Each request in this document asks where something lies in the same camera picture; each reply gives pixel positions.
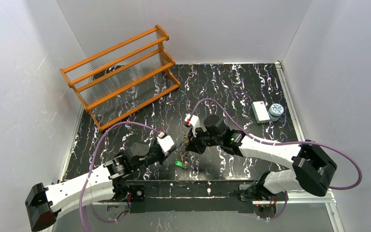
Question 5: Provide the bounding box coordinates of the green key tag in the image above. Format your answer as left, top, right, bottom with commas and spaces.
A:
175, 160, 186, 169

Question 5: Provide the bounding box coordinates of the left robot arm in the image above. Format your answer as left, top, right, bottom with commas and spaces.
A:
25, 138, 176, 232

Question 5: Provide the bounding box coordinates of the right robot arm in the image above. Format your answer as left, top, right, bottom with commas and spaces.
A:
185, 114, 337, 199

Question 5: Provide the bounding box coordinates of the white green small box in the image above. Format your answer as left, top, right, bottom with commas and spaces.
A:
251, 101, 270, 124

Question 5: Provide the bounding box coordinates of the blue white round tin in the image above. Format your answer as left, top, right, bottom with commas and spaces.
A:
268, 103, 285, 121

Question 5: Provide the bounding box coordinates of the orange wooden shelf rack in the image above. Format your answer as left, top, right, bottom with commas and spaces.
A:
59, 25, 181, 131

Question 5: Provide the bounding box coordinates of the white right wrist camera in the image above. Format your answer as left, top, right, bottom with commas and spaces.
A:
184, 114, 202, 137

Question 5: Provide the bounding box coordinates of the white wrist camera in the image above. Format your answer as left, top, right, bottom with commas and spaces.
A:
157, 131, 177, 157
184, 114, 202, 137

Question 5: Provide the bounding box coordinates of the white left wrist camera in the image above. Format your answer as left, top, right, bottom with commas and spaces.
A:
157, 131, 177, 157

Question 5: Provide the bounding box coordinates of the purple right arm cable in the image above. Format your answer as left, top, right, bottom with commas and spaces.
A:
188, 97, 363, 221

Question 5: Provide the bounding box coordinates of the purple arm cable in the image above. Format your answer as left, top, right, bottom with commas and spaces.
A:
78, 121, 165, 232
188, 97, 363, 221

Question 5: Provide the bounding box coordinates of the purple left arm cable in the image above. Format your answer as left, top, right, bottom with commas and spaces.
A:
78, 121, 165, 232

